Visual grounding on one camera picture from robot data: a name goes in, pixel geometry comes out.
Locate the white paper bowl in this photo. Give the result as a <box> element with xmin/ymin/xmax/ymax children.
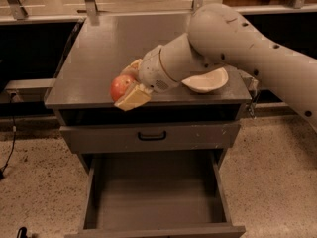
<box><xmin>182</xmin><ymin>67</ymin><xmax>229</xmax><ymax>93</ymax></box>

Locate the closed grey top drawer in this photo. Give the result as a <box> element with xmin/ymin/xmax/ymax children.
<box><xmin>60</xmin><ymin>122</ymin><xmax>240</xmax><ymax>154</ymax></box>

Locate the open grey middle drawer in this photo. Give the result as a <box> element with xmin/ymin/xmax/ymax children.
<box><xmin>64</xmin><ymin>151</ymin><xmax>246</xmax><ymax>238</ymax></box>

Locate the black object at floor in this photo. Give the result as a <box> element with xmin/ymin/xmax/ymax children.
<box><xmin>16</xmin><ymin>227</ymin><xmax>29</xmax><ymax>238</ymax></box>

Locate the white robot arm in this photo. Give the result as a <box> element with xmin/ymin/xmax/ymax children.
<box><xmin>115</xmin><ymin>4</ymin><xmax>317</xmax><ymax>129</ymax></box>

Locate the grey drawer cabinet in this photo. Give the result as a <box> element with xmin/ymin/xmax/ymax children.
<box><xmin>44</xmin><ymin>13</ymin><xmax>254</xmax><ymax>238</ymax></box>

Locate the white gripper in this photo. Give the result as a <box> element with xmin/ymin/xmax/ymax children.
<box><xmin>115</xmin><ymin>45</ymin><xmax>179</xmax><ymax>111</ymax></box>

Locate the black cable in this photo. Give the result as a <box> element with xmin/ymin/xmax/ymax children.
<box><xmin>0</xmin><ymin>92</ymin><xmax>19</xmax><ymax>180</ymax></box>

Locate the metal latch bracket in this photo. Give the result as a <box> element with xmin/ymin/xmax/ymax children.
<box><xmin>242</xmin><ymin>72</ymin><xmax>260</xmax><ymax>118</ymax></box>

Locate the black drawer handle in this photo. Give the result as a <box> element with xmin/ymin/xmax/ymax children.
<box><xmin>138</xmin><ymin>131</ymin><xmax>167</xmax><ymax>141</ymax></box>

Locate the red apple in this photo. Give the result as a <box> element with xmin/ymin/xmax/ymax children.
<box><xmin>110</xmin><ymin>74</ymin><xmax>135</xmax><ymax>102</ymax></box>

